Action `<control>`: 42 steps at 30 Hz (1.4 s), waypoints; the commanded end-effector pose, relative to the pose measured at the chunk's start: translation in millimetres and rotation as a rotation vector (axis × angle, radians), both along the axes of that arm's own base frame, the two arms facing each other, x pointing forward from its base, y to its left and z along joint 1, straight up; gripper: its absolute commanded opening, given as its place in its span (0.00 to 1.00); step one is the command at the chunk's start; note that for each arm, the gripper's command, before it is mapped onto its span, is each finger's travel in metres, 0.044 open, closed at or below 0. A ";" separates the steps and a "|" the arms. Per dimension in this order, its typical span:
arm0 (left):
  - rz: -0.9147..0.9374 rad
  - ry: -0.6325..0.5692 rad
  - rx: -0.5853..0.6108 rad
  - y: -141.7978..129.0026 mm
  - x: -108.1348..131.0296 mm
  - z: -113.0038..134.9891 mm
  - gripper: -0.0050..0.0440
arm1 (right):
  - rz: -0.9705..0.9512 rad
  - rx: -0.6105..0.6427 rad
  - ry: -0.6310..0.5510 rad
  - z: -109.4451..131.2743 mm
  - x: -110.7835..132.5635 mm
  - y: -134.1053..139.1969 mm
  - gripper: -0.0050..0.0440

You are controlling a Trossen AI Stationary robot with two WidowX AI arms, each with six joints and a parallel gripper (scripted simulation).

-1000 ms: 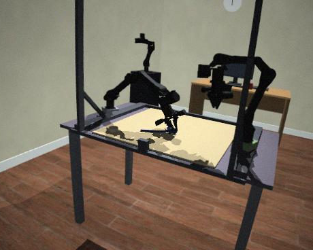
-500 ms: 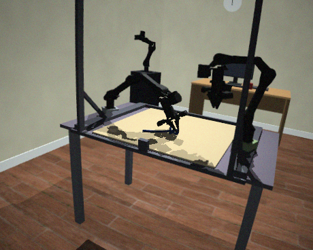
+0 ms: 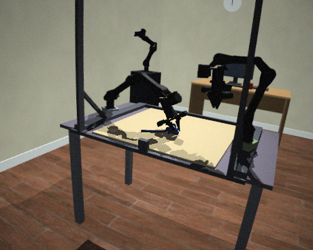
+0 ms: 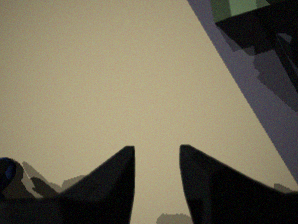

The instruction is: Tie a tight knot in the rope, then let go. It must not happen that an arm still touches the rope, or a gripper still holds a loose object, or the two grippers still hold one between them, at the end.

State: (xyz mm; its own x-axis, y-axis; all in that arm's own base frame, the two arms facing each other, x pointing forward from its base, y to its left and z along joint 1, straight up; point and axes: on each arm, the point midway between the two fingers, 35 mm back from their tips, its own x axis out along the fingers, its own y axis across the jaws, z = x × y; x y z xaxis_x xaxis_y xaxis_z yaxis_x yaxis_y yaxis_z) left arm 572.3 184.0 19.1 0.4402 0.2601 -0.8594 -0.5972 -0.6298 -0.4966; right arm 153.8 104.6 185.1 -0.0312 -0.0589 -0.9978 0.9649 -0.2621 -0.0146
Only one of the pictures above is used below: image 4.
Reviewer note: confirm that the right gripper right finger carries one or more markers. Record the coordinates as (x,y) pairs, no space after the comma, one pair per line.
(218,194)

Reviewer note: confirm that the cream work mat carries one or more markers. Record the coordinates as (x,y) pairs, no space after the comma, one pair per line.
(82,79)

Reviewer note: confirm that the blue rope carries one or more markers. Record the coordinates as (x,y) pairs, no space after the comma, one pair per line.
(8,176)

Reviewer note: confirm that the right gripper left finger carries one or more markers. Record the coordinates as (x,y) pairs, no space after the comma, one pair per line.
(104,196)

